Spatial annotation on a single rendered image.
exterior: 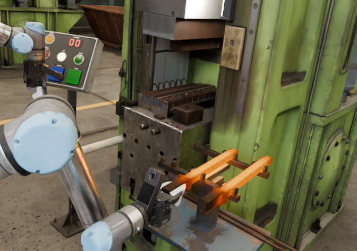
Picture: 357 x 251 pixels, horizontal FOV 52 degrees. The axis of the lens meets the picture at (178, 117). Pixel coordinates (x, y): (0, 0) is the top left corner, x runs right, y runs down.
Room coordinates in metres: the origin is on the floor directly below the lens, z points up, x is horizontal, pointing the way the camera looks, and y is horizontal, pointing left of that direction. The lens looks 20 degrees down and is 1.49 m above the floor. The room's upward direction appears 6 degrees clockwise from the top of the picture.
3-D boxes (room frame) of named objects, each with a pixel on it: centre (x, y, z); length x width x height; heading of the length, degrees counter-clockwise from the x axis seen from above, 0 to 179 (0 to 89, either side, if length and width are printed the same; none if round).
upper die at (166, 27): (1.80, -0.01, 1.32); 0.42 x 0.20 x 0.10; 140
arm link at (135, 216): (0.80, 0.10, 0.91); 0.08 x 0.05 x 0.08; 55
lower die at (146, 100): (1.80, -0.01, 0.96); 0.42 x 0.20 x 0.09; 140
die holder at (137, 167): (1.77, -0.05, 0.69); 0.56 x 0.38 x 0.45; 140
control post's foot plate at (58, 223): (1.94, 0.61, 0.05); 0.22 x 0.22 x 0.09; 50
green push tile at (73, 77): (1.79, 0.55, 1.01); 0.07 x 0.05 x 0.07; 75
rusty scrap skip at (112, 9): (8.69, 1.52, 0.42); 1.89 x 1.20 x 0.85; 47
